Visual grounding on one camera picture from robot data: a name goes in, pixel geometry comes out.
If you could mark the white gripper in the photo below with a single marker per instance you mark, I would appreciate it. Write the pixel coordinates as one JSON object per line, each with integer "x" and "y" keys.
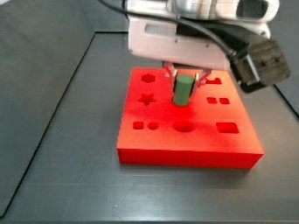
{"x": 153, "y": 39}

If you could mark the green cylinder peg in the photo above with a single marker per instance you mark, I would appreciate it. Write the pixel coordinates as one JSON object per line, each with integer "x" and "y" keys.
{"x": 182, "y": 89}

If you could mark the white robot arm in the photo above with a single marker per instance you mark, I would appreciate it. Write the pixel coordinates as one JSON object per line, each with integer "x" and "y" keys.
{"x": 213, "y": 34}

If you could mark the red shape sorting block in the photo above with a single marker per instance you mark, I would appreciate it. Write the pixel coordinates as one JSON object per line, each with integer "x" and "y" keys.
{"x": 207, "y": 133}

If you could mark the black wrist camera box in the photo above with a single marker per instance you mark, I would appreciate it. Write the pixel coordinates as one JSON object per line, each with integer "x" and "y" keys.
{"x": 259, "y": 65}

